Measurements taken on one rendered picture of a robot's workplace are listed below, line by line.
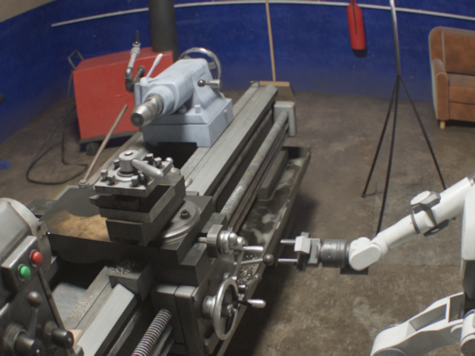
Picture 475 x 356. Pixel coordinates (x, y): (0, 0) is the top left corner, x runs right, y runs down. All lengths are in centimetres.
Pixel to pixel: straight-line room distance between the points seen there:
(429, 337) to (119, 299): 96
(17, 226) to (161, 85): 137
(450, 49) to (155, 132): 339
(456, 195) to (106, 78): 354
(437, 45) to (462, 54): 30
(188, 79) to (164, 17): 224
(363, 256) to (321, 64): 421
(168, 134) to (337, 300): 115
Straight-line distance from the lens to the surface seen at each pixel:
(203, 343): 186
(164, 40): 473
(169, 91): 238
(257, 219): 285
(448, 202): 171
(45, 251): 148
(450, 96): 502
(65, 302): 190
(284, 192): 307
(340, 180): 408
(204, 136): 253
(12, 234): 115
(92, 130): 490
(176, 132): 256
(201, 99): 255
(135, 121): 223
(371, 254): 174
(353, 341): 267
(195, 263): 171
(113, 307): 164
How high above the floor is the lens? 181
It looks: 26 degrees down
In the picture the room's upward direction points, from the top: 6 degrees counter-clockwise
